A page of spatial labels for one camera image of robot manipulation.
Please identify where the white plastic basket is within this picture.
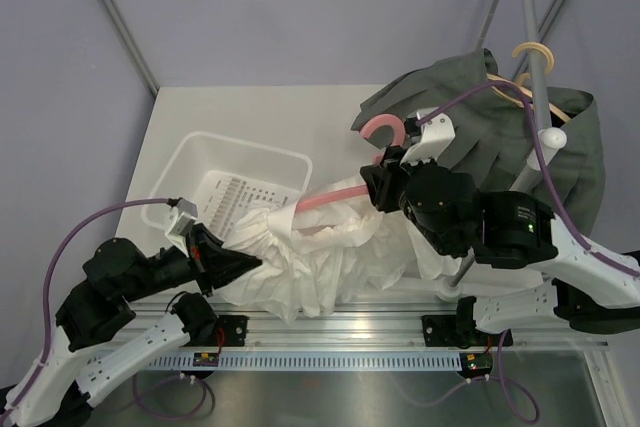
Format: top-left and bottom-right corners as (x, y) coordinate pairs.
(150, 131), (312, 239)

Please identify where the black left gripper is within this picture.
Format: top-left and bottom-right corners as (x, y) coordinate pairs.
(122, 222), (263, 302)

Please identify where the grey clothes rack pole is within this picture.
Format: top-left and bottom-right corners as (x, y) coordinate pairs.
(447, 0), (569, 293)

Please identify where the white skirt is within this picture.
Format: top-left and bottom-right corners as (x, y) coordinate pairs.
(218, 195), (459, 324)

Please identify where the white rack base foot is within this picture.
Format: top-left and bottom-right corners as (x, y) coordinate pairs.
(395, 276), (462, 303)

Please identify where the beige wooden hanger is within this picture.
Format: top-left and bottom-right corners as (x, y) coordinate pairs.
(487, 41), (571, 125)

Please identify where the grey pleated skirt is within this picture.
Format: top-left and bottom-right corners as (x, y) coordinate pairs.
(351, 49), (606, 235)

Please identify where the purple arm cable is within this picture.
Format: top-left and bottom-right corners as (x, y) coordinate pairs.
(0, 196), (176, 411)
(417, 80), (640, 278)

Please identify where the white slotted cable duct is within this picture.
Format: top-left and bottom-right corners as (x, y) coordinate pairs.
(148, 352), (462, 372)

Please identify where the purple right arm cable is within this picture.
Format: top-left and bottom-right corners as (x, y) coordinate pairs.
(417, 80), (640, 278)

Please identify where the aluminium mounting rail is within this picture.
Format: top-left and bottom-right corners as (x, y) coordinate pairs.
(106, 298), (609, 352)

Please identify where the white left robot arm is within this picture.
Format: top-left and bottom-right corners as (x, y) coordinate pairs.
(1, 223), (262, 426)

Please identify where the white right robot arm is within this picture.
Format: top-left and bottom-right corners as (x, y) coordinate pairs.
(360, 147), (639, 345)

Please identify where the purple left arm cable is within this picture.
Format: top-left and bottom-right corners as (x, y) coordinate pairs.
(0, 196), (176, 411)

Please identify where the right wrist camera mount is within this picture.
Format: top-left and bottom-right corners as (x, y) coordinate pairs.
(402, 107), (455, 164)

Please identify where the pink plastic hanger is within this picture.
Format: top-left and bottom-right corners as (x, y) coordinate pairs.
(294, 114), (406, 213)

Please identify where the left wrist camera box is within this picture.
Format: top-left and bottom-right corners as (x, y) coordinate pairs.
(163, 198), (198, 241)

